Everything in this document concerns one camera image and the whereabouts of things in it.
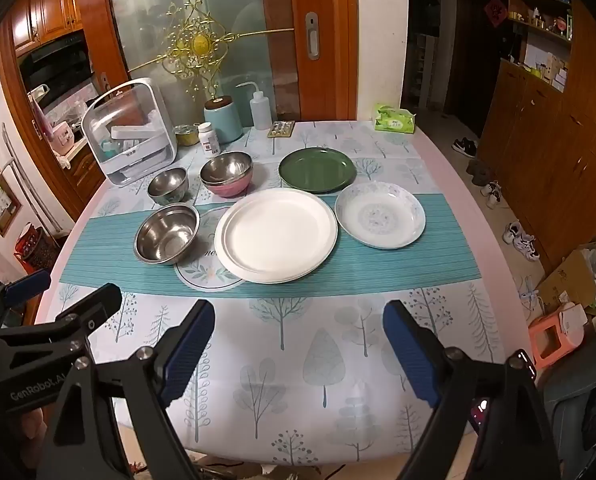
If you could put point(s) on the black sneaker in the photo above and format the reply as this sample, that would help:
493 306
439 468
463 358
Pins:
464 146

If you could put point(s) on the wooden frosted glass door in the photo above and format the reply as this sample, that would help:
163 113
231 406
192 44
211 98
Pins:
142 20

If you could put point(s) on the white clear storage case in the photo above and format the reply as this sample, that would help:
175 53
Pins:
127 110

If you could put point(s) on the large plain white plate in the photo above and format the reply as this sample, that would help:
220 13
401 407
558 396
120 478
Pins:
278 235

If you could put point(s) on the small white device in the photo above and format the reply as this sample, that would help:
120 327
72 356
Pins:
573 320

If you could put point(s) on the white grey sneaker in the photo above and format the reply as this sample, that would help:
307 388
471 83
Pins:
512 232
528 248

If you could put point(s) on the white pill bottle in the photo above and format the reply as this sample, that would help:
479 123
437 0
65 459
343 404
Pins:
208 141

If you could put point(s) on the white shoe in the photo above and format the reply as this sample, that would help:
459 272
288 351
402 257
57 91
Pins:
491 192

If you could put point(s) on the cardboard box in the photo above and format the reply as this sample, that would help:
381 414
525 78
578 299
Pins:
568 275

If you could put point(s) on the red basket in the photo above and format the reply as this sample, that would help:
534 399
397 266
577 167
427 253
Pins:
35 250

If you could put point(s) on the brown shoes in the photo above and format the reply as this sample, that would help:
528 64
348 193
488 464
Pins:
480 170

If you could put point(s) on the red paper door decoration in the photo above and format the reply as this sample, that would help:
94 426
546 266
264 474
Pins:
495 10

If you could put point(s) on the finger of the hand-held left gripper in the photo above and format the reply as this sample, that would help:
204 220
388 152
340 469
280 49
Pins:
27 284
100 302

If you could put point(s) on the teal canister with wooden lid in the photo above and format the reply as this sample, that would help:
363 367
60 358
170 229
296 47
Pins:
225 122

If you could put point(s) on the small blister pack tray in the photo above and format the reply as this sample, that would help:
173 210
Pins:
281 129

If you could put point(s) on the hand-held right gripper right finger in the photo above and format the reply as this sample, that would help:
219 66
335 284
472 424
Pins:
408 355

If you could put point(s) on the yellow glass jar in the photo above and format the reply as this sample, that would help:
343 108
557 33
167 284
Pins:
186 136

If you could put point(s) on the smartphone with red screen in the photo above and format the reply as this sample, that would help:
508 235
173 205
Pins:
480 407

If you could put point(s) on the wooden wall frame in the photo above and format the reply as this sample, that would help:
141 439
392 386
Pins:
0 195

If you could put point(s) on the dark wooden door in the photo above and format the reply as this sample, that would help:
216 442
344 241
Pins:
478 85

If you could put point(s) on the gold door ornament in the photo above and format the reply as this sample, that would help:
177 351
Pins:
196 42

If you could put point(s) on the floral white plate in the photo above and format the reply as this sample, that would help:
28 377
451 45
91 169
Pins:
378 215

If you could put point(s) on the clear squeeze bottle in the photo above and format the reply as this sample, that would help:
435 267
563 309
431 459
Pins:
261 112

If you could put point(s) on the pink plastic stool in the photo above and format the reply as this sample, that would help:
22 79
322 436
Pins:
543 332

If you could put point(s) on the wooden sideboard cabinet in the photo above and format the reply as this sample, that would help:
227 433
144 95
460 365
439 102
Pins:
553 150

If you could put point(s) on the small green steel bowl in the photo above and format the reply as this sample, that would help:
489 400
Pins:
167 185

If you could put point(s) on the wooden kitchen wall cabinets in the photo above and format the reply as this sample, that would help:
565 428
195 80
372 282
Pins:
47 10

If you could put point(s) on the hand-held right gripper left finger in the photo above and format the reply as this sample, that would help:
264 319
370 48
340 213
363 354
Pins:
187 350

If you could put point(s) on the green plate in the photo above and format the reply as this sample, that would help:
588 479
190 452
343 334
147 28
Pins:
315 169

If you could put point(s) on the green tissue pack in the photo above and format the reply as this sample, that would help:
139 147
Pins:
394 121

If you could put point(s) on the large steel bowl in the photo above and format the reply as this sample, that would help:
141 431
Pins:
165 235

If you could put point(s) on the wooden kitchen base cabinet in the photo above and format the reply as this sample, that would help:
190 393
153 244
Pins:
85 175

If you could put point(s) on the dark grey chair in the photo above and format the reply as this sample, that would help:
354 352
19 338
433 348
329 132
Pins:
578 395

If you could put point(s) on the pink rice cooker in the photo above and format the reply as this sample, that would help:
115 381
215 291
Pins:
62 137

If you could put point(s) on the white shoe rack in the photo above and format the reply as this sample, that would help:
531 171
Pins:
426 70

